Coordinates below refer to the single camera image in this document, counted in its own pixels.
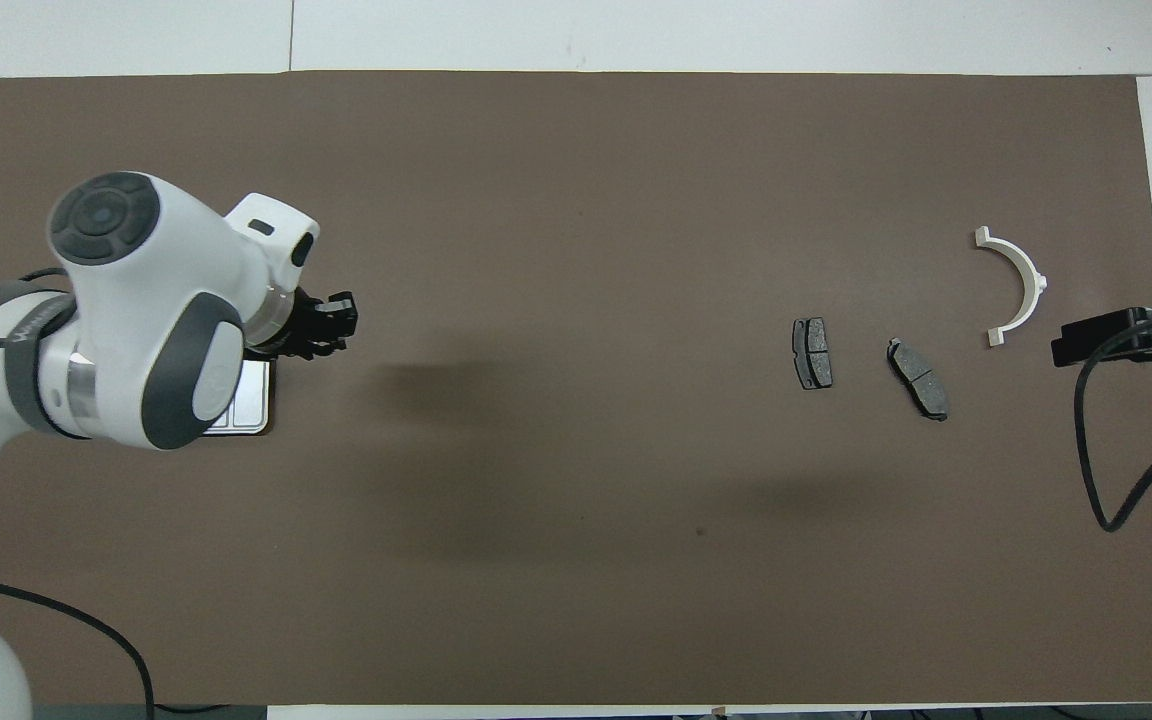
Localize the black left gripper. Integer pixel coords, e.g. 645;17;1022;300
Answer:
256;288;360;363

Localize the silver metal tray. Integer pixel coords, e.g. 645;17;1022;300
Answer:
204;358;272;436

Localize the elongated dark brake pad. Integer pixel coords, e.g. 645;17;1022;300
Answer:
886;338;950;422

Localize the brown table mat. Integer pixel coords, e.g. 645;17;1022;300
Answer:
0;70;1152;706

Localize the rectangular dark brake pad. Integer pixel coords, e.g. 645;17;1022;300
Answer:
792;317;834;391

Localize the white half-ring bracket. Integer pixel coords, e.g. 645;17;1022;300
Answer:
974;227;1049;348

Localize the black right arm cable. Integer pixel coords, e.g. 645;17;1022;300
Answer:
1075;308;1152;534

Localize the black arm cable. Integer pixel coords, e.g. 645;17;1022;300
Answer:
0;563;157;720
1075;308;1152;534

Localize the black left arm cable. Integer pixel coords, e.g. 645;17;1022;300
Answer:
0;563;157;720

